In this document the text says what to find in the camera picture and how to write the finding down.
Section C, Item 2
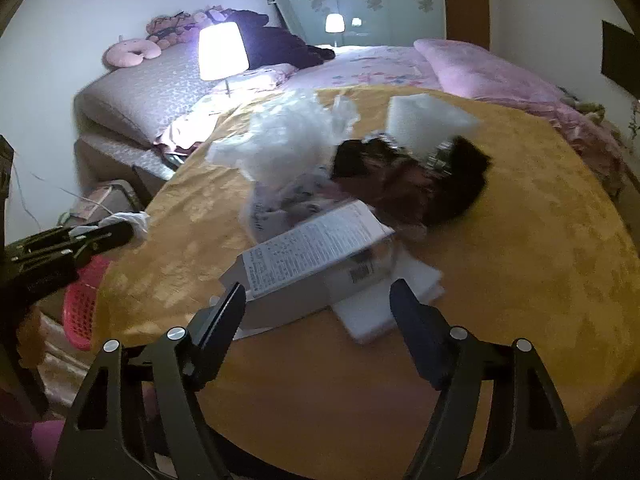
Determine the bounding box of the pink neck pillow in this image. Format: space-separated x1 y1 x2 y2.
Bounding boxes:
103 37 161 68

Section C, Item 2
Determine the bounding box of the beige quilted blanket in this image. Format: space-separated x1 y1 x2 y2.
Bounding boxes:
20 305 96 406

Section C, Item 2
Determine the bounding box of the clear printed plastic bag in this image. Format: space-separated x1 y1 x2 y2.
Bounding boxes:
240 170 341 246

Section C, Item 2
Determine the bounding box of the dark crumpled wrapper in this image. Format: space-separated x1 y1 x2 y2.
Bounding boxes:
330 139 383 182
425 136 493 226

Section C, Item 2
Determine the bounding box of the silver blister pack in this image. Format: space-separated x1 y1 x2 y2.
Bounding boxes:
369 132 457 176

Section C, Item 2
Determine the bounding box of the white cardboard box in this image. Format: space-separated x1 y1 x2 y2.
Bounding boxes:
218 200 397 328

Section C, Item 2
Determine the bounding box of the floral bed sheet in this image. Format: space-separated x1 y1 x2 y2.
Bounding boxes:
290 45 446 93

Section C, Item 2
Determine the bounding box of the white plastic bag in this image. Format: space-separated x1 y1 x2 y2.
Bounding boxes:
207 89 362 186

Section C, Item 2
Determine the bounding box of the small table lamp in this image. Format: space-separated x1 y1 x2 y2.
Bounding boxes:
325 12 346 47

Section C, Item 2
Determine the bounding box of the black wall panel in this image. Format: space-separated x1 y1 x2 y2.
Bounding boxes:
601 20 640 98

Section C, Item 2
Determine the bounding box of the brown bedside cabinet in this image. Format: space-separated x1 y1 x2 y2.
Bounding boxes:
65 180 143 226

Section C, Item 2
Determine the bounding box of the yellow patterned tablecloth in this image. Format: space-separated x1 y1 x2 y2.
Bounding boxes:
92 85 640 466

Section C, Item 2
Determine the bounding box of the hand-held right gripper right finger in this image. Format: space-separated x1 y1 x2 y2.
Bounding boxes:
389 279 583 480

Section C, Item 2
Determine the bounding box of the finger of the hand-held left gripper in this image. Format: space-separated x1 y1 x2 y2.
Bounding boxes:
5 222 135 273

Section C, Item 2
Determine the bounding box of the brown wooden door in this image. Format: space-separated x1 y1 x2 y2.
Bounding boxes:
440 0 491 51

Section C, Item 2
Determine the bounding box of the grey upholstered bed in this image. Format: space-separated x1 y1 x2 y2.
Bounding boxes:
74 40 626 201

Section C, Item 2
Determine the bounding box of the pink plush toy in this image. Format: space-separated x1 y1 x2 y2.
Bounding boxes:
199 5 236 27

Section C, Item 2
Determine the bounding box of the pink plastic basket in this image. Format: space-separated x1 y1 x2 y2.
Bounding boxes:
62 255 113 351

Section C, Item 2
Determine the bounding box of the reddish brown wrapper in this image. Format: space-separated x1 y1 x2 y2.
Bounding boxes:
367 160 451 227

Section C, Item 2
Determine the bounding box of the dark clothing pile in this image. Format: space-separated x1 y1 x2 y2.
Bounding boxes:
232 10 336 68

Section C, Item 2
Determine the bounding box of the grey patterned pillow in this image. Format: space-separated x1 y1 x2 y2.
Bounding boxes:
75 42 221 148

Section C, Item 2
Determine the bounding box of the floral door wardrobe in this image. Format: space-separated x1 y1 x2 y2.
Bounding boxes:
275 0 446 48

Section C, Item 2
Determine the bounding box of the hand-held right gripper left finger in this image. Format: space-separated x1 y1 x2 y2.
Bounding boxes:
52 282 248 480

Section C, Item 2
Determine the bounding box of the white shade table lamp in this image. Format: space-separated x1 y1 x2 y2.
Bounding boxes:
198 21 250 98

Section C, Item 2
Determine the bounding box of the brown plush toy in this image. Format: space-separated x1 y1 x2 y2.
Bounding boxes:
146 9 202 43

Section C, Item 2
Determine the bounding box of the white patterned pillow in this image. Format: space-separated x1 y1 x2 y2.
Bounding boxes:
215 63 297 97

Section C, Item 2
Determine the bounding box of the thin wall cable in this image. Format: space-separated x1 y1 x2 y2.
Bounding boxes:
12 160 101 211

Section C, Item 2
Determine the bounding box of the person's purple clothing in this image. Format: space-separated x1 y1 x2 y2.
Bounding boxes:
30 420 66 480

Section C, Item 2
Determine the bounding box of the white foam sheet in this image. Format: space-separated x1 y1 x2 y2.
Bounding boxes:
335 255 446 345

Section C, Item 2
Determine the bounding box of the white foam block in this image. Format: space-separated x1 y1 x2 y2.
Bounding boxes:
387 94 483 158

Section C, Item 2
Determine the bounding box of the pink fleece blanket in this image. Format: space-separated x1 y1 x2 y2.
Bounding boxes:
414 37 626 181

